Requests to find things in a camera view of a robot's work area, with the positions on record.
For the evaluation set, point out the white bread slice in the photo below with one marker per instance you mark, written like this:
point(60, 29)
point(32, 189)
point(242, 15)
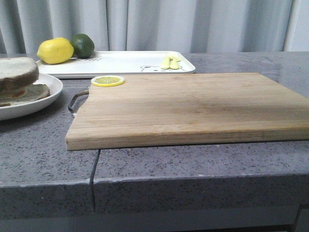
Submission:
point(16, 73)

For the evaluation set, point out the bottom bread slice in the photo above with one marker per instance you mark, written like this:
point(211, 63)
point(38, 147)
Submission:
point(32, 93)

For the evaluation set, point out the white rectangular tray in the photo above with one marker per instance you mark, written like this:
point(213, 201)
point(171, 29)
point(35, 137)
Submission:
point(116, 62)

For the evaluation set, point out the yellow lemon slice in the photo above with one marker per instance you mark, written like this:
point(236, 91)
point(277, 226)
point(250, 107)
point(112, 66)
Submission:
point(107, 80)

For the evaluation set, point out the pale yellow bean piece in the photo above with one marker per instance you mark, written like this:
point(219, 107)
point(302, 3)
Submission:
point(174, 62)

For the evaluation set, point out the metal cutting board handle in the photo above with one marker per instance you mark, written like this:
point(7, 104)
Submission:
point(72, 110)

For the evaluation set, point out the green lime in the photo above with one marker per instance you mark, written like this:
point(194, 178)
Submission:
point(83, 45)

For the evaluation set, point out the white round plate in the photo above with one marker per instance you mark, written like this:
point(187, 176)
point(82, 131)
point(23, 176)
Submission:
point(15, 111)

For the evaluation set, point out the wooden cutting board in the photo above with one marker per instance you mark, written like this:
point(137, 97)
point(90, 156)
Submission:
point(187, 109)

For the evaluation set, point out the fried egg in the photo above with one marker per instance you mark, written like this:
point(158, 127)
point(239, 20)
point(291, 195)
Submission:
point(16, 93)

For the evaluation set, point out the grey curtain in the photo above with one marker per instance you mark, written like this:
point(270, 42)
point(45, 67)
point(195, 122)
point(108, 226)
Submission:
point(189, 26)

